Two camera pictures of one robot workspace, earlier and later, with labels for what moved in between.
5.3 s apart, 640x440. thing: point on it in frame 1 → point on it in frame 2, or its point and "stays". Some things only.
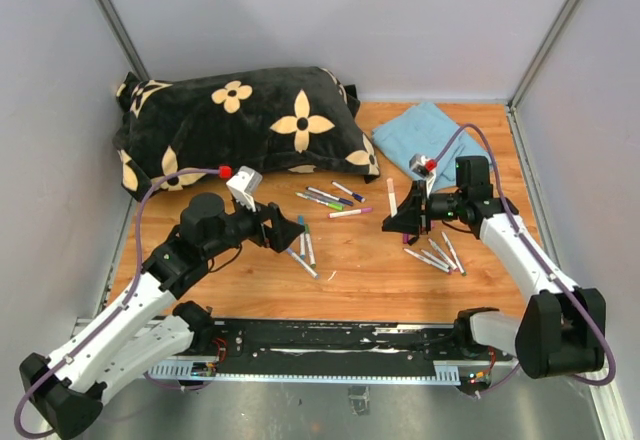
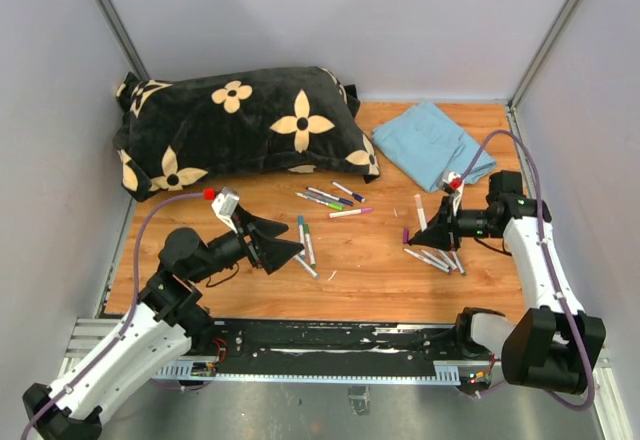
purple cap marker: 448,270 stays
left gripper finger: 281,223 → 266,228
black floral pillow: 286,121 stays
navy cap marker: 330,196 stays
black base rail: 323,351 stays
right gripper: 410,215 → 442,232
